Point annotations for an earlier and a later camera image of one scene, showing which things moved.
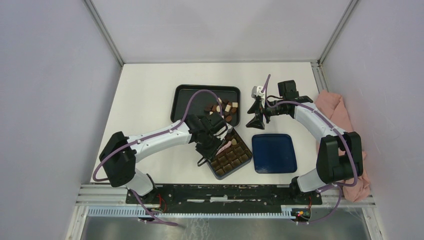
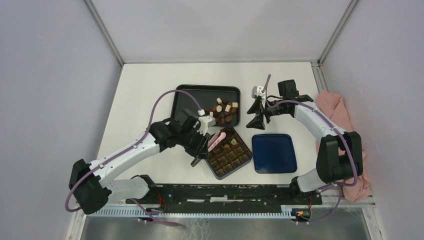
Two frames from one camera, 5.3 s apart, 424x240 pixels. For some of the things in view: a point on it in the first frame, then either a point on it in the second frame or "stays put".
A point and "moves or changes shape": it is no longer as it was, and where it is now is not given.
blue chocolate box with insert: [232, 158] stays put
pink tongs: [228, 144] moves or changes shape
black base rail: [226, 197] stays put
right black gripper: [257, 122] stays put
